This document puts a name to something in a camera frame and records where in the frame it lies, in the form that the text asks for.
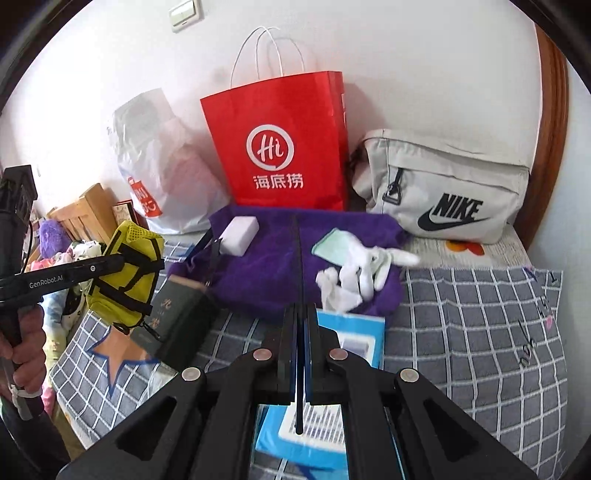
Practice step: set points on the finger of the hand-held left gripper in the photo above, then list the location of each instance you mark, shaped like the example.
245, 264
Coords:
97, 268

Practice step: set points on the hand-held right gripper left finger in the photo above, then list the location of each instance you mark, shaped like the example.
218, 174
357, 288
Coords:
286, 355

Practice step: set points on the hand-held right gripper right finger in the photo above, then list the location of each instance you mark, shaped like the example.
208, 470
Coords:
318, 355

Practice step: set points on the white cloth glove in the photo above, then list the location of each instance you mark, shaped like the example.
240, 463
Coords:
339, 293
383, 263

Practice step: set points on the purple fleece storage tray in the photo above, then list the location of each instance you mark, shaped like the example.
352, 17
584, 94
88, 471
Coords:
263, 281

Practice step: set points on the light green tissue pack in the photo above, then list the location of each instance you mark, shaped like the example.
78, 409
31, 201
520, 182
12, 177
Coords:
332, 244

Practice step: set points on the white box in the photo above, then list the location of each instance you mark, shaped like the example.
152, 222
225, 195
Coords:
240, 233

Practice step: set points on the person's left hand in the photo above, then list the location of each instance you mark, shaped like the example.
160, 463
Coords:
32, 341

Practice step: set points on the black and white spotted cloth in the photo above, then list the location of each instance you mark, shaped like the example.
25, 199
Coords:
85, 249

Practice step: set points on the blue tissue box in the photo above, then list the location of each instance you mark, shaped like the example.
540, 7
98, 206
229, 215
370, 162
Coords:
362, 332

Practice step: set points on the purple plush toy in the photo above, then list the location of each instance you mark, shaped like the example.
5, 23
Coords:
51, 237

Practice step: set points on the wooden headboard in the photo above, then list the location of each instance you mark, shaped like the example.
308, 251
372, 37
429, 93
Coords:
83, 212

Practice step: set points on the brown patterned book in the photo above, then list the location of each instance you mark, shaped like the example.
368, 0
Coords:
127, 214

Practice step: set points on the dark green tin box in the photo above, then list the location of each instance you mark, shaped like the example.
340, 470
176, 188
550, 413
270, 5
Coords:
180, 323

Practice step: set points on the white plastic shopping bag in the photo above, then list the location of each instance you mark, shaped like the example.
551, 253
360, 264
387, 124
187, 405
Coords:
171, 184

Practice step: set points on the grey checked blanket with stars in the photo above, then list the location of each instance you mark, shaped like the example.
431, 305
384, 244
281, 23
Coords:
461, 332

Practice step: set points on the person's dark clothing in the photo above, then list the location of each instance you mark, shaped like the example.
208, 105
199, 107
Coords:
27, 447

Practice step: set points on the red paper bag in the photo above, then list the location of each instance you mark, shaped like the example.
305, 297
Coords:
277, 152

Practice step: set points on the grey waist bag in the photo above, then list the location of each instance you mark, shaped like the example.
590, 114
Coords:
443, 184

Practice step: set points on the white wall light switch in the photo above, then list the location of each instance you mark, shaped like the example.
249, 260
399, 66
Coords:
184, 14

